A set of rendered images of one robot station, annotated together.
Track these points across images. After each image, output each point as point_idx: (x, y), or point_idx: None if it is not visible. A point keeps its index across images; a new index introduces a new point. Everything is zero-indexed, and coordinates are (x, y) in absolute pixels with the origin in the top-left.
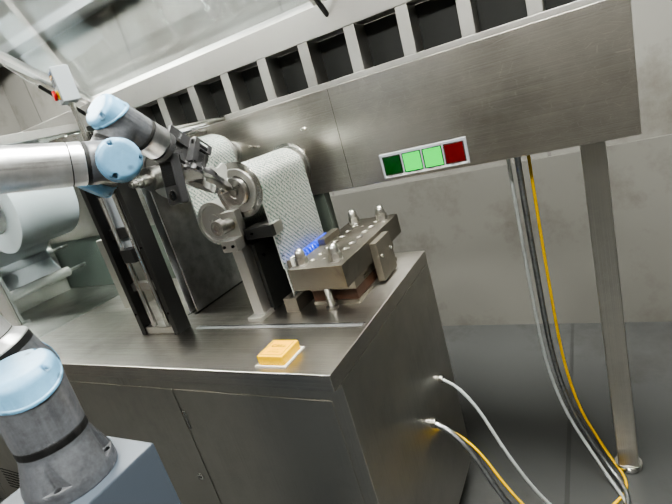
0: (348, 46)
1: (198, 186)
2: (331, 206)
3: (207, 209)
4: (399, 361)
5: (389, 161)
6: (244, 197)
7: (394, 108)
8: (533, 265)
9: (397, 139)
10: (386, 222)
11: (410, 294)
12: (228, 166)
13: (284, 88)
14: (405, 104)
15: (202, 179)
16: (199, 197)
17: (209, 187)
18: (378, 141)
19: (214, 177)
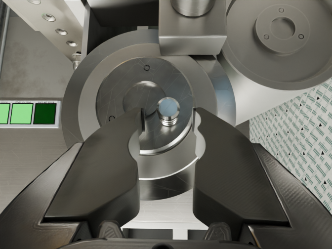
0: None
1: (240, 159)
2: None
3: (299, 72)
4: None
5: (46, 118)
6: (106, 78)
7: (23, 174)
8: (1, 13)
9: (32, 140)
10: (59, 48)
11: None
12: (152, 188)
13: (172, 230)
14: (10, 175)
15: (193, 194)
16: (328, 116)
17: (197, 138)
18: (54, 143)
19: (22, 201)
